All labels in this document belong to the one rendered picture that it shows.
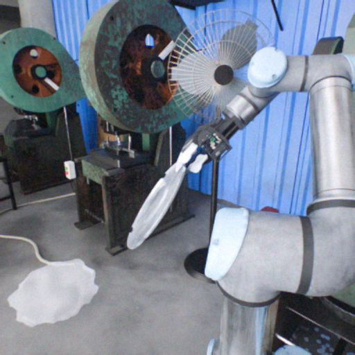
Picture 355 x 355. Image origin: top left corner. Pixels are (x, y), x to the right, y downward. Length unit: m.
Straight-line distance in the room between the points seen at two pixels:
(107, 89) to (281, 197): 1.82
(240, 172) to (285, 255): 2.47
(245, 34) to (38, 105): 2.40
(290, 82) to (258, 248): 0.38
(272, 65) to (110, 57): 1.22
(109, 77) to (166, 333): 1.44
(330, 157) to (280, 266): 0.21
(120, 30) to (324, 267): 1.60
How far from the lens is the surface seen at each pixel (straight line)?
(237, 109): 0.73
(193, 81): 1.53
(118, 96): 1.75
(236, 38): 1.58
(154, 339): 1.68
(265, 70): 0.64
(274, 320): 1.41
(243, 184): 2.91
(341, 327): 1.48
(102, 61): 1.71
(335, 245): 0.44
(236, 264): 0.43
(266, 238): 0.42
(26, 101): 3.34
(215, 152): 0.72
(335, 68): 0.67
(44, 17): 5.60
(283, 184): 2.71
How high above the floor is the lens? 1.28
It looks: 20 degrees down
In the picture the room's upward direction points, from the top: straight up
